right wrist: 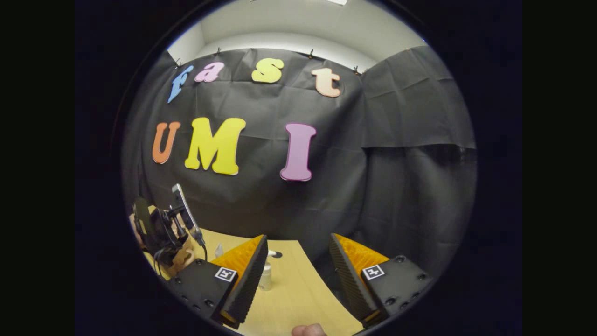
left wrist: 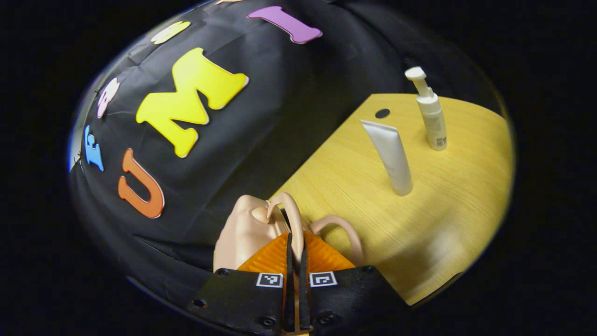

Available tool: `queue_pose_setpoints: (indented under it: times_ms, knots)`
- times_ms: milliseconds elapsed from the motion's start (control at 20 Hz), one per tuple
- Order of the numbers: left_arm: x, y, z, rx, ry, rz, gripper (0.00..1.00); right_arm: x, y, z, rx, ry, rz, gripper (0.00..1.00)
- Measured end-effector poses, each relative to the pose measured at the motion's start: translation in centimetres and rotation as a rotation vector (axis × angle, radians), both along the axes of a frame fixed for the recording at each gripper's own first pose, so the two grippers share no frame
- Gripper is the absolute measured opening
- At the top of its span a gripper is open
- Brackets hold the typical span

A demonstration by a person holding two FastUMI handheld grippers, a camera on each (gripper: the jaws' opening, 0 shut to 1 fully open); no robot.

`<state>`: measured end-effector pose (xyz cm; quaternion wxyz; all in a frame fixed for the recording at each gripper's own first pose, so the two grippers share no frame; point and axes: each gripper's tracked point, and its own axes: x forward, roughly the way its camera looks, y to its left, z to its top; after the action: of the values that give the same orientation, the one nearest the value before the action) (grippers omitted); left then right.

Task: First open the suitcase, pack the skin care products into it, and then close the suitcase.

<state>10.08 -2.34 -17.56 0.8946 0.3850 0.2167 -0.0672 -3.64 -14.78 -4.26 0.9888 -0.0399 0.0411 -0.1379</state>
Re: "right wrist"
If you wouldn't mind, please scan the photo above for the black backdrop cloth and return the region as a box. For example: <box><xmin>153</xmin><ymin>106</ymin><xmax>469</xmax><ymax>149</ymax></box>
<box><xmin>120</xmin><ymin>46</ymin><xmax>479</xmax><ymax>280</ymax></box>

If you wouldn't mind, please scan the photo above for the white pump bottle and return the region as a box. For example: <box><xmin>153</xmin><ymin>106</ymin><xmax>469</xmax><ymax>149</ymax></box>
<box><xmin>259</xmin><ymin>250</ymin><xmax>277</xmax><ymax>291</ymax></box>

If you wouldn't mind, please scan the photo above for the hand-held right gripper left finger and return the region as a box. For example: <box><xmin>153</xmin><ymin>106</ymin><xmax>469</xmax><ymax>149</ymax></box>
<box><xmin>166</xmin><ymin>234</ymin><xmax>270</xmax><ymax>330</ymax></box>

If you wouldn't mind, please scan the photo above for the row of black cloth clips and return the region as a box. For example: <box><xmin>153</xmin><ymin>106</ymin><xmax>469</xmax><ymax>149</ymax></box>
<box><xmin>175</xmin><ymin>47</ymin><xmax>362</xmax><ymax>75</ymax></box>

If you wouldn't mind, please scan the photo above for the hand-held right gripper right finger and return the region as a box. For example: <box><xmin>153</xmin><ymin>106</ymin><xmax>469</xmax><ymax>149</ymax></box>
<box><xmin>329</xmin><ymin>233</ymin><xmax>435</xmax><ymax>329</ymax></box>

